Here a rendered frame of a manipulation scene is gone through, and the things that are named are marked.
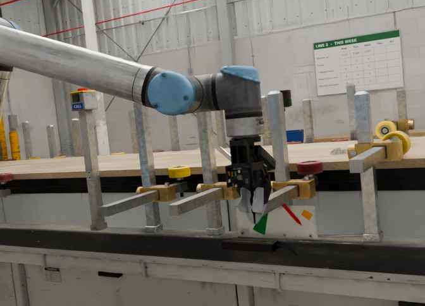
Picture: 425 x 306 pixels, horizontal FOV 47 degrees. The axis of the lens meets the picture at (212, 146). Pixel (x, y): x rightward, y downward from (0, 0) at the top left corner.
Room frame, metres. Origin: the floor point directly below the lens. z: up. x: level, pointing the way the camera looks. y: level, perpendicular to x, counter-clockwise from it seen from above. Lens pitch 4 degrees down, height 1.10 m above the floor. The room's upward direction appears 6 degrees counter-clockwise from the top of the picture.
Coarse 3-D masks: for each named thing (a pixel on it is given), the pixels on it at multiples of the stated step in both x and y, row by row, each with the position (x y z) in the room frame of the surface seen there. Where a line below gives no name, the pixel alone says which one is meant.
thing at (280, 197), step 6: (288, 186) 1.42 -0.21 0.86; (294, 186) 1.41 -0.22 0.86; (276, 192) 1.33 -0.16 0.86; (282, 192) 1.32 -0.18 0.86; (288, 192) 1.35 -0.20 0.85; (294, 192) 1.39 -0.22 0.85; (270, 198) 1.26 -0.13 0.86; (276, 198) 1.27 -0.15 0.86; (282, 198) 1.31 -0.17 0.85; (288, 198) 1.35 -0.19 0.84; (270, 204) 1.24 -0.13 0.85; (276, 204) 1.27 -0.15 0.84; (282, 204) 1.30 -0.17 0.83; (270, 210) 1.23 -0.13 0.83
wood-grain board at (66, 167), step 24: (288, 144) 2.42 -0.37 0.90; (312, 144) 2.28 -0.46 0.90; (336, 144) 2.15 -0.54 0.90; (0, 168) 2.80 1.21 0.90; (24, 168) 2.61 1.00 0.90; (48, 168) 2.45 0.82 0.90; (72, 168) 2.30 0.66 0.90; (120, 168) 2.06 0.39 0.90; (192, 168) 1.83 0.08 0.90; (336, 168) 1.56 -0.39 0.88; (384, 168) 1.48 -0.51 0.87
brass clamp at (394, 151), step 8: (352, 144) 1.35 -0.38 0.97; (360, 144) 1.32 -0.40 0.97; (368, 144) 1.31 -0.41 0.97; (376, 144) 1.30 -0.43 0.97; (384, 144) 1.29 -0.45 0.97; (392, 144) 1.28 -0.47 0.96; (400, 144) 1.29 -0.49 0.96; (352, 152) 1.33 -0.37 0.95; (360, 152) 1.32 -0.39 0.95; (392, 152) 1.28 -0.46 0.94; (400, 152) 1.28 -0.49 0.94; (384, 160) 1.29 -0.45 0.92; (392, 160) 1.28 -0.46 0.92; (400, 160) 1.28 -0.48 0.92
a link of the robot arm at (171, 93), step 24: (0, 48) 1.14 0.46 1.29; (24, 48) 1.12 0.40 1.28; (48, 48) 1.11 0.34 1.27; (72, 48) 1.11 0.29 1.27; (48, 72) 1.12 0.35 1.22; (72, 72) 1.10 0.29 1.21; (96, 72) 1.08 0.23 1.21; (120, 72) 1.07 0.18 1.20; (144, 72) 1.06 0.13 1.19; (168, 72) 1.03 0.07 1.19; (120, 96) 1.09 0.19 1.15; (144, 96) 1.06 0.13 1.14; (168, 96) 1.03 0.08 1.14; (192, 96) 1.05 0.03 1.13
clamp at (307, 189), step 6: (294, 180) 1.45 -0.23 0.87; (300, 180) 1.43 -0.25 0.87; (312, 180) 1.42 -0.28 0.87; (276, 186) 1.45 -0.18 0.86; (282, 186) 1.44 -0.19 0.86; (300, 186) 1.41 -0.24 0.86; (306, 186) 1.40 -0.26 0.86; (312, 186) 1.42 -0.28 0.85; (300, 192) 1.41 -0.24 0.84; (306, 192) 1.40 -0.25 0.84; (312, 192) 1.41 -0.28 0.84; (294, 198) 1.42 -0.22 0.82; (300, 198) 1.41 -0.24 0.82; (306, 198) 1.40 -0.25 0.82
